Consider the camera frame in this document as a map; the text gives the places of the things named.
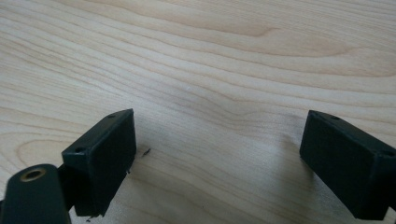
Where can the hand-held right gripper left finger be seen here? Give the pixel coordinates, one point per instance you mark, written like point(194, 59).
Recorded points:
point(99, 161)

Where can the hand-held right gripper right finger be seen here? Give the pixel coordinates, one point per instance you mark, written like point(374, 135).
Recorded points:
point(345, 165)

